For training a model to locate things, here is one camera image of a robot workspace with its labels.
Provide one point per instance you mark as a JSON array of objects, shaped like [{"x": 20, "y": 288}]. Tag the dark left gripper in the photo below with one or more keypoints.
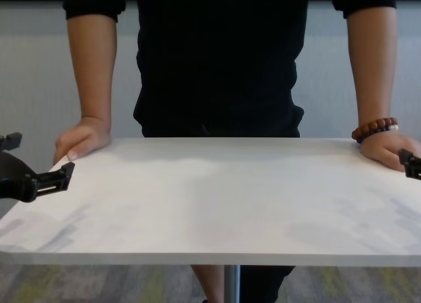
[{"x": 16, "y": 178}]

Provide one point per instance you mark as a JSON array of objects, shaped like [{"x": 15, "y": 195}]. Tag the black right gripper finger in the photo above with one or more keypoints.
[{"x": 412, "y": 168}]

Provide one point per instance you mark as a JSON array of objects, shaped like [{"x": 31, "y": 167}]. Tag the white pedestal table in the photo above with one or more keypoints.
[{"x": 210, "y": 201}]

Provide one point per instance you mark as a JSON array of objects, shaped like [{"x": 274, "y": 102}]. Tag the person's right forearm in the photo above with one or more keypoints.
[{"x": 93, "y": 69}]

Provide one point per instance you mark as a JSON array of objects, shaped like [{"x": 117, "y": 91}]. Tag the person's left forearm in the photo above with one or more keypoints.
[{"x": 371, "y": 69}]

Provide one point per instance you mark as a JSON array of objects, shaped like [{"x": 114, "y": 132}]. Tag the person's left hand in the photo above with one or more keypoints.
[{"x": 381, "y": 152}]

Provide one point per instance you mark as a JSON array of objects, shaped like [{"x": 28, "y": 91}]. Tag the person's right hand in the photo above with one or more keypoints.
[{"x": 82, "y": 138}]

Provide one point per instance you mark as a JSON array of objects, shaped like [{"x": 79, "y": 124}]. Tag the black sweatshirt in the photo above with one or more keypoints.
[{"x": 213, "y": 53}]

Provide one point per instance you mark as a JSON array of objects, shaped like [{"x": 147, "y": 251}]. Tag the person's right lower leg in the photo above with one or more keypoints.
[{"x": 208, "y": 283}]

